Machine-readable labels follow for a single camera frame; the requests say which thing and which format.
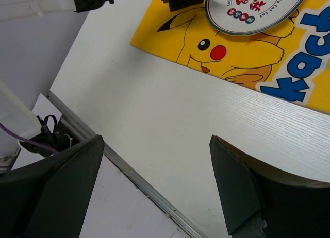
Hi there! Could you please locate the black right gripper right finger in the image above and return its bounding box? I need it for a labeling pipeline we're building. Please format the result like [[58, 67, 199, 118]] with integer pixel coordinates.
[[209, 135, 329, 237]]

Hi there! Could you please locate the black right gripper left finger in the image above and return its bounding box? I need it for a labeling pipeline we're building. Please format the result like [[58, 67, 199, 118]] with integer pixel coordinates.
[[1, 135, 105, 237]]

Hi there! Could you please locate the white plate with red print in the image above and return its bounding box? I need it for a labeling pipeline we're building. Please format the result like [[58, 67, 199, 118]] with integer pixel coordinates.
[[205, 0, 303, 36]]

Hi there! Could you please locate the yellow printed cloth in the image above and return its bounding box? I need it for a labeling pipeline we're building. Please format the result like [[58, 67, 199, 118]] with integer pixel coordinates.
[[131, 0, 329, 114]]

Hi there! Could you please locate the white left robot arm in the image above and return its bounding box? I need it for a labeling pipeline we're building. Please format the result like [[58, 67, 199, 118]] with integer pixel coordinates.
[[1, 0, 198, 145]]

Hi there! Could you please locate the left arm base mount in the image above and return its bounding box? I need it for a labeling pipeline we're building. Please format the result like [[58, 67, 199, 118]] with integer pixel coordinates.
[[19, 115, 79, 158]]

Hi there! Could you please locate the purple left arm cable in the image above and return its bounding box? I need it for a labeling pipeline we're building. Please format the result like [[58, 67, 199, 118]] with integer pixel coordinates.
[[0, 123, 60, 171]]

